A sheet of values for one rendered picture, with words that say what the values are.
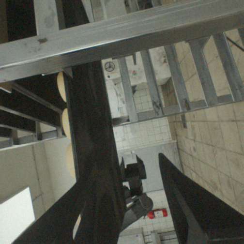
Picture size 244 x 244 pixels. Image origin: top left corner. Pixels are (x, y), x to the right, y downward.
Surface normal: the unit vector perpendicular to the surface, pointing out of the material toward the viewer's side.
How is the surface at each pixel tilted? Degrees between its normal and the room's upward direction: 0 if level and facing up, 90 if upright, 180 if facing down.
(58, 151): 90
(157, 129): 90
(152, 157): 90
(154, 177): 90
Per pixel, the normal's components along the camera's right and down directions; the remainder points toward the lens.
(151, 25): -0.10, -0.19
